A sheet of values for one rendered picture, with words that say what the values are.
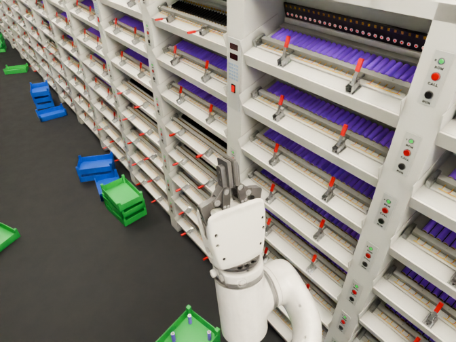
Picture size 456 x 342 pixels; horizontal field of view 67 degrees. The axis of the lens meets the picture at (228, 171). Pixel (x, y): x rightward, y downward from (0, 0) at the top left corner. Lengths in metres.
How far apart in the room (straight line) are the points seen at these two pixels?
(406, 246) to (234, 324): 0.69
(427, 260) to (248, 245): 0.71
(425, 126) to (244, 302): 0.60
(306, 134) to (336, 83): 0.22
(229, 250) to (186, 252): 1.98
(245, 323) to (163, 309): 1.68
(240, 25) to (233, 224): 0.90
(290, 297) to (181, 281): 1.76
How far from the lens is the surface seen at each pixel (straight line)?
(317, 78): 1.10
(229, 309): 0.60
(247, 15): 1.28
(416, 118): 0.94
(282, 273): 0.63
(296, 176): 1.32
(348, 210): 1.22
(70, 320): 2.39
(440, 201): 1.04
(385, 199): 1.08
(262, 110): 1.32
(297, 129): 1.22
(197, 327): 1.82
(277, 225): 1.62
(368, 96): 1.02
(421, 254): 1.17
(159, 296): 2.32
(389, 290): 1.31
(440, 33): 0.89
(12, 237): 2.98
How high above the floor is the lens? 1.92
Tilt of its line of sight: 37 degrees down
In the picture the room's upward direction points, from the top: straight up
